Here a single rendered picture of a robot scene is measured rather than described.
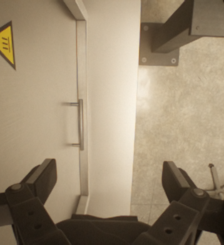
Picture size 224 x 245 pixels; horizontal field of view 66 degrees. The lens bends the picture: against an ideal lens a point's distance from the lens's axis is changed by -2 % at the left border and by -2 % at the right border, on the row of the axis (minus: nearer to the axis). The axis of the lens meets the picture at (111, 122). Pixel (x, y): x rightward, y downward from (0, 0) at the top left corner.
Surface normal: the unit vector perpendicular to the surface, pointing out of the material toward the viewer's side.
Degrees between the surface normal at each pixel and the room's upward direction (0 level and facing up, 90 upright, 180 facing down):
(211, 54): 0
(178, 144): 0
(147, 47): 0
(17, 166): 90
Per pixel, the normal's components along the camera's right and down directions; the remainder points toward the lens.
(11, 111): 1.00, 0.03
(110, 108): -0.03, 0.25
